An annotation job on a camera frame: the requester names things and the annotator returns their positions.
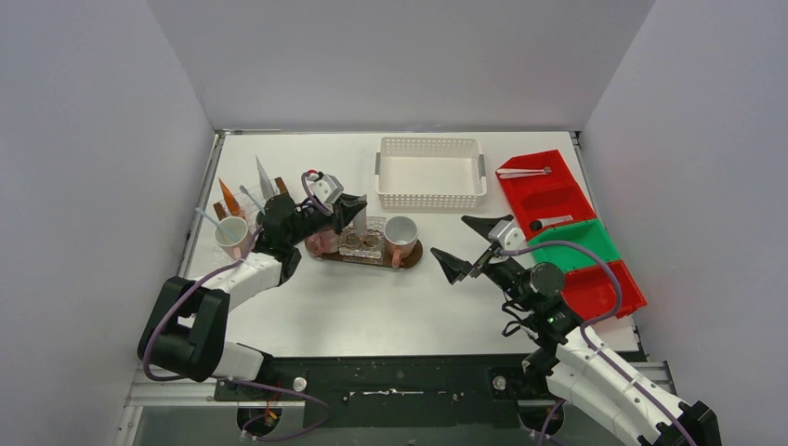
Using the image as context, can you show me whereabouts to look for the red plastic organizer tray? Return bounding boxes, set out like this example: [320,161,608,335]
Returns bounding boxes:
[495,151,647,320]

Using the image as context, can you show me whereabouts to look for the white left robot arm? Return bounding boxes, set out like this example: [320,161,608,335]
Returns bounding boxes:
[138,193,367,400]

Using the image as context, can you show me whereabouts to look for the pink ghost pattern mug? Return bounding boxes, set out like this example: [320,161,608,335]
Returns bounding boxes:
[305,230,340,256]

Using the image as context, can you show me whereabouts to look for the white pink toothbrush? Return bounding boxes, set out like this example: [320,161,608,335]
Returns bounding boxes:
[495,167,552,175]

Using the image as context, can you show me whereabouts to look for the brown oval wooden tray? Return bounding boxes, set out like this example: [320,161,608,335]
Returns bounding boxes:
[305,240,424,270]

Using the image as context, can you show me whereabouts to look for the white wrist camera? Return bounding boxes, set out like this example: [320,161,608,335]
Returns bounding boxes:
[488,220,528,251]
[306,173,344,208]

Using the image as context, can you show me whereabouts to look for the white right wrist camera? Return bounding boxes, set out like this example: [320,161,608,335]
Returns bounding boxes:
[488,220,528,251]

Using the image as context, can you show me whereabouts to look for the green plastic tray insert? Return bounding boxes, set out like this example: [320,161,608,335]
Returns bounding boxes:
[528,218,621,274]

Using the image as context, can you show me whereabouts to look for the white blue toothbrush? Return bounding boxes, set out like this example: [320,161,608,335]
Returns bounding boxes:
[239,185,265,215]

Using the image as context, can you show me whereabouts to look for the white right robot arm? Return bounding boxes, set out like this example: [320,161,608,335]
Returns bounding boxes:
[430,216,722,445]

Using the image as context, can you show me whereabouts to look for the wooden acrylic toothbrush holder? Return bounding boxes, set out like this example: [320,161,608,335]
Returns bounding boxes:
[209,177,289,225]

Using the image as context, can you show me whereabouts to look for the white perforated plastic basket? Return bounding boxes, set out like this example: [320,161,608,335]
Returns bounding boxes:
[374,137,487,212]

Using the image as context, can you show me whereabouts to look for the clear textured acrylic tray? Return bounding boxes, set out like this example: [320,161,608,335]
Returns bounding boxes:
[213,245,243,267]

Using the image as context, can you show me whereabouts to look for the pink mug white inside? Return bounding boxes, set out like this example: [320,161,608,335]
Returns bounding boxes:
[214,216,251,260]

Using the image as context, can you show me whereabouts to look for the black capped toothpaste tube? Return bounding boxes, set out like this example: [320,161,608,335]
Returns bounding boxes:
[529,215,573,232]

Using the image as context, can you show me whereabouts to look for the orange-pink mug white inside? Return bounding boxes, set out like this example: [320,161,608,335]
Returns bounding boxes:
[383,216,418,269]

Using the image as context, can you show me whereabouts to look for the orange capped toothpaste tube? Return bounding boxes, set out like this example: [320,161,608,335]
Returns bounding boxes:
[352,194,368,237]

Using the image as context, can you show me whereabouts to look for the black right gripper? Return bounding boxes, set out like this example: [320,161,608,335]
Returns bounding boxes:
[434,215,538,311]

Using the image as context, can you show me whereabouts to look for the light blue toothbrush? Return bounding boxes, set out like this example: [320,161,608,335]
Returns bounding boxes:
[194,207,242,243]

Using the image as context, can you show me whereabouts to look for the white toothpaste tube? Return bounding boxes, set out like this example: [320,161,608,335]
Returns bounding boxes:
[256,157,276,202]

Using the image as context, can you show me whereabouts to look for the clear acrylic toothbrush holder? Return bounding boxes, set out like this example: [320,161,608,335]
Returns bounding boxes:
[339,216,387,261]

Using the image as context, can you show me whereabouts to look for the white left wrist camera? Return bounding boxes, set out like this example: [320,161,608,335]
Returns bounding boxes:
[306,173,344,208]

